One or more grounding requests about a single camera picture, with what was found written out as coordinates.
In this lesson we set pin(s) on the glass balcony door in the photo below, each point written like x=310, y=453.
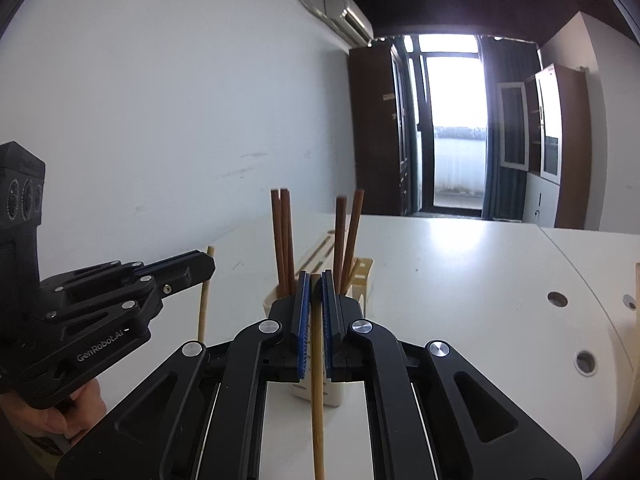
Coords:
x=457, y=100

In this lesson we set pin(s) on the person's left hand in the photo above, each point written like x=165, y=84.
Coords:
x=85, y=410

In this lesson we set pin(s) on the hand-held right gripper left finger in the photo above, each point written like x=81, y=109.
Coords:
x=301, y=330

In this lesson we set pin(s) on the dark blue curtain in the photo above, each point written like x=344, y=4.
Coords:
x=510, y=195

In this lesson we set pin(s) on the white-framed glass cabinet door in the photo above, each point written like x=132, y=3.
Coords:
x=514, y=125

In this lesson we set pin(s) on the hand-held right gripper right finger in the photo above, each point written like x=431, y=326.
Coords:
x=327, y=330

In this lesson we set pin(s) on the cream plastic utensil holder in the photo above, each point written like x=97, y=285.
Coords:
x=362, y=280

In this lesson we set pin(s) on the white low cabinet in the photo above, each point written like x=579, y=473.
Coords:
x=542, y=200

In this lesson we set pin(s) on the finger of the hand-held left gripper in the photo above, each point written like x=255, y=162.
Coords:
x=100, y=272
x=185, y=272

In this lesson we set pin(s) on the dark wooden wardrobe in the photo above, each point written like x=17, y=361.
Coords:
x=375, y=135

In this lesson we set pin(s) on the brown cabinet with glass doors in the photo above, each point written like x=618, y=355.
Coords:
x=575, y=150

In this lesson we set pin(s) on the white wall air conditioner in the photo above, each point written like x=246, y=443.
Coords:
x=347, y=15

